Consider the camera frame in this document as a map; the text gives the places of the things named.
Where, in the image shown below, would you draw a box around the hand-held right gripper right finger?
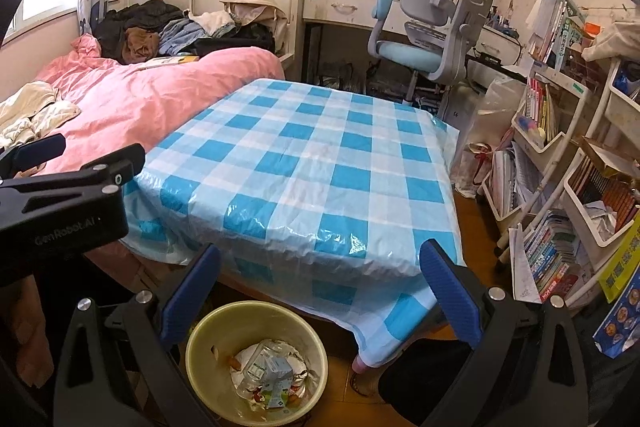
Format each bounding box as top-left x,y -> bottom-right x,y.
419,238 -> 588,427

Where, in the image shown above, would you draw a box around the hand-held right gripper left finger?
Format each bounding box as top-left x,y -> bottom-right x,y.
52,243 -> 222,427

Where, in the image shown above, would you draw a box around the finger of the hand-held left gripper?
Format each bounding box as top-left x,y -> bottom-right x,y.
0,133 -> 67,180
0,143 -> 147,208

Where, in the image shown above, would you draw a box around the yellow plastic bin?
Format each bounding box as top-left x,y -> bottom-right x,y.
185,301 -> 329,427

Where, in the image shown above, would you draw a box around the clear plastic bottle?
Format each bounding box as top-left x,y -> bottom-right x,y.
235,339 -> 296,400

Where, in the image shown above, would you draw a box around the blue milk carton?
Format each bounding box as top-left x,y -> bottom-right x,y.
257,357 -> 296,409

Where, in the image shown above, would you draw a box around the beige cloth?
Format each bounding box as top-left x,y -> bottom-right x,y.
0,81 -> 81,150

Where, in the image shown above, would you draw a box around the person's black pants leg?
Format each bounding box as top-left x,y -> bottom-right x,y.
377,339 -> 476,425

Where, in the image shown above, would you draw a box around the row of books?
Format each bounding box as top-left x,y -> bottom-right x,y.
520,209 -> 591,303

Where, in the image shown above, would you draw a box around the pink blanket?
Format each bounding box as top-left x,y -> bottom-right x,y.
32,33 -> 286,178

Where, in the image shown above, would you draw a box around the yellow book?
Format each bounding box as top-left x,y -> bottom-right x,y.
137,53 -> 201,70

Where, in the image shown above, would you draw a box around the pile of clothes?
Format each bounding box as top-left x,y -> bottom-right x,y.
95,0 -> 281,65

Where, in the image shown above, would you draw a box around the white shelf cart with papers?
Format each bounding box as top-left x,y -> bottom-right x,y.
562,57 -> 640,303

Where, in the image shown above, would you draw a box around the clear plastic bag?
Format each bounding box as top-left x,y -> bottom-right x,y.
450,79 -> 523,198

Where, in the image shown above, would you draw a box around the white shelf cart with books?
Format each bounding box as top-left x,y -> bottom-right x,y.
482,67 -> 588,265

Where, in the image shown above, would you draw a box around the grey and blue desk chair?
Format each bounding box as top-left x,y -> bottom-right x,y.
367,0 -> 496,102

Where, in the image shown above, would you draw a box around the white desk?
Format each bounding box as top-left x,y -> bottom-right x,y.
300,0 -> 526,80

